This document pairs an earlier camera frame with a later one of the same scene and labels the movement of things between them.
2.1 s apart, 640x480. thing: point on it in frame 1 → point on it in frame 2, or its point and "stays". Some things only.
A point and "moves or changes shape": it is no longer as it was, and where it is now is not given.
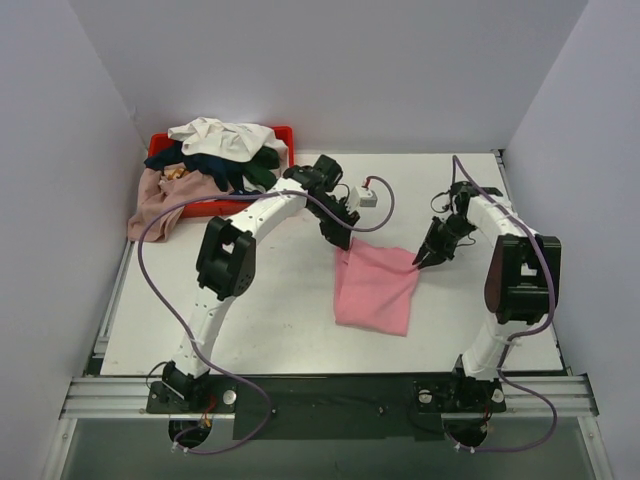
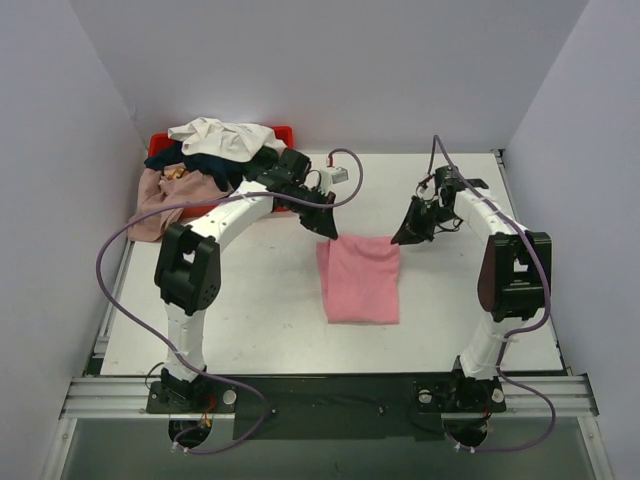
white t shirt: x=227 y=140 stays
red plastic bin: x=161 y=140 stays
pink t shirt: x=375 y=287 moves or changes shape
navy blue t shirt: x=227 y=173 stays
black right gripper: x=437 y=242 → x=421 y=215
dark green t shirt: x=258 y=170 stays
